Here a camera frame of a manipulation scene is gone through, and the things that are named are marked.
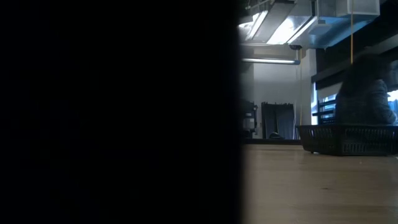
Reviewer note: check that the black plastic basket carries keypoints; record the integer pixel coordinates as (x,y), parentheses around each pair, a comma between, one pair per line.
(348,140)

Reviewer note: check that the black cabinet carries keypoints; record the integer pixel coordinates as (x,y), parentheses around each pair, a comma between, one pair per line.
(248,118)

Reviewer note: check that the black folding panel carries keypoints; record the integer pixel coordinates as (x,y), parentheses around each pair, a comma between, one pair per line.
(277,118)

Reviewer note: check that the black dome object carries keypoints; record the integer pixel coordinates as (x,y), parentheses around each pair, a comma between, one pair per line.
(275,135)

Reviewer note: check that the fluorescent tube light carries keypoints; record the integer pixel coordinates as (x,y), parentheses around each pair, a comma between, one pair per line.
(270,61)

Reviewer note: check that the black mesh rack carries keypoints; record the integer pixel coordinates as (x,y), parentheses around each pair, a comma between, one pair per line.
(326,119)

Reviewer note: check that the person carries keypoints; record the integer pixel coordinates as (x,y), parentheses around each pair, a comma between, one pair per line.
(363,96)

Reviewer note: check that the silver ventilation duct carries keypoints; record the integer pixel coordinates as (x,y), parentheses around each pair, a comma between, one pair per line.
(311,28)

